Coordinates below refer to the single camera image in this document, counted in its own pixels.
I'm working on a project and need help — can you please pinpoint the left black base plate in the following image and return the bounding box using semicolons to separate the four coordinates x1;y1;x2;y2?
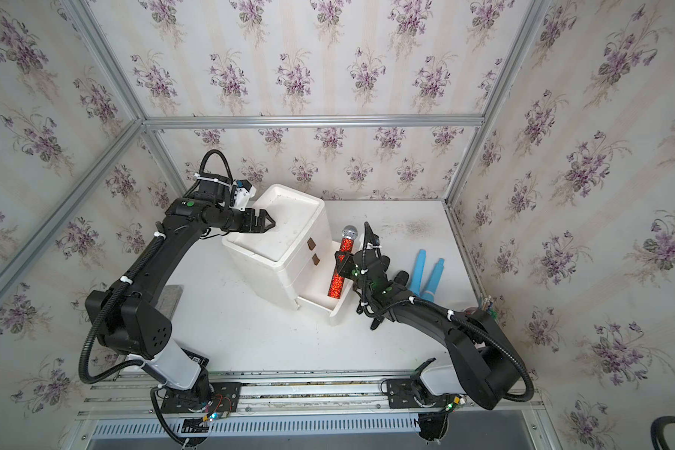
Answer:
159;382;243;419

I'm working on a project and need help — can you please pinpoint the grey cloth mat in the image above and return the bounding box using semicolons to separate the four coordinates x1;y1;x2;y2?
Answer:
155;284;184;320

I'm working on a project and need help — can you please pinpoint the pink cup with items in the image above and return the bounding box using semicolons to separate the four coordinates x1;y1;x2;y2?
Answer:
463;296;499;321

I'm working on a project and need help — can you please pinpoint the white bottom drawer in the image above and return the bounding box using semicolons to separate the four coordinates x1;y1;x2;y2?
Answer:
296;241;358;326

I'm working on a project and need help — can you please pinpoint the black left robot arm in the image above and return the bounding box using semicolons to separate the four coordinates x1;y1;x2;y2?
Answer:
78;149;276;403

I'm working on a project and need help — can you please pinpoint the black chair part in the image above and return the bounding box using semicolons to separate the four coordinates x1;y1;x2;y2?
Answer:
650;415;675;450

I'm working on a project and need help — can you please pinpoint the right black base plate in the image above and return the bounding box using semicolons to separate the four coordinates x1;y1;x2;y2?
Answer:
379;378;466;411

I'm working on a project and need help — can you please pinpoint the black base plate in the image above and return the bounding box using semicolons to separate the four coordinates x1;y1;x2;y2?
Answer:
379;378;466;411
159;382;243;419

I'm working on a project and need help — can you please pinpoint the white slotted cable duct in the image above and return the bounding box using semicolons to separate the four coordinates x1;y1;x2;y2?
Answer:
91;412;420;440

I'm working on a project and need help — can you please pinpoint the white plastic drawer cabinet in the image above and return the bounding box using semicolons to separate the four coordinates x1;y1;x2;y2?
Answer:
222;184;327;311

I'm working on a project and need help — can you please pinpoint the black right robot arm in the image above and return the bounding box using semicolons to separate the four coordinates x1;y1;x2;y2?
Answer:
335;222;536;410

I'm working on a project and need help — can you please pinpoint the aluminium mounting rail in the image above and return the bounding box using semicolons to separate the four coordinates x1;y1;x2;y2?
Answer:
75;369;547;420

